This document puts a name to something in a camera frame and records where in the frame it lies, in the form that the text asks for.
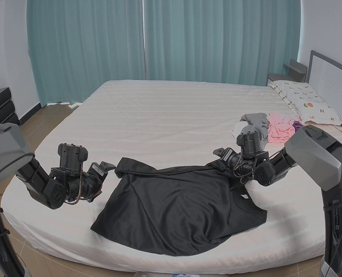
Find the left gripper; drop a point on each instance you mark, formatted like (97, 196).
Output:
(98, 172)

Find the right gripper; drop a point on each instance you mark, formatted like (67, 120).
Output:
(231, 159)

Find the black T-shirt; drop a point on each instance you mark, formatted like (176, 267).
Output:
(173, 206)

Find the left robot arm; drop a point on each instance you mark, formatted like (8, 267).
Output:
(6, 149)

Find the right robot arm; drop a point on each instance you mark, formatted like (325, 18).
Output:
(312, 154)

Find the white garment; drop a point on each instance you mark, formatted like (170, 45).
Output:
(238, 128)

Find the grey garment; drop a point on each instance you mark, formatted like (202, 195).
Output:
(257, 123)

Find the pink garment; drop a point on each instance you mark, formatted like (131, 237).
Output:
(280, 128)

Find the purple garment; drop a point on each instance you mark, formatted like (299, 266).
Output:
(297, 125)

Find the bed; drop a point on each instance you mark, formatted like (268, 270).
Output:
(159, 120)

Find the white printed pillow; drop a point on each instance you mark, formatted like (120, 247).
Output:
(306, 99)

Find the grey bedside table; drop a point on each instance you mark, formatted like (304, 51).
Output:
(292, 71)

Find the black chest of drawers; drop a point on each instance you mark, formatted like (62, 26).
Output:
(0, 108)

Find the blue-green curtain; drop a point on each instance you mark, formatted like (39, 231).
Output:
(87, 39)
(217, 33)

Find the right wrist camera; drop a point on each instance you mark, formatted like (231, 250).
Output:
(249, 143)

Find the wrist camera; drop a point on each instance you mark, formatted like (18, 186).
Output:
(249, 143)
(72, 156)

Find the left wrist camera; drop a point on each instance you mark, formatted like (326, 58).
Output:
(72, 156)

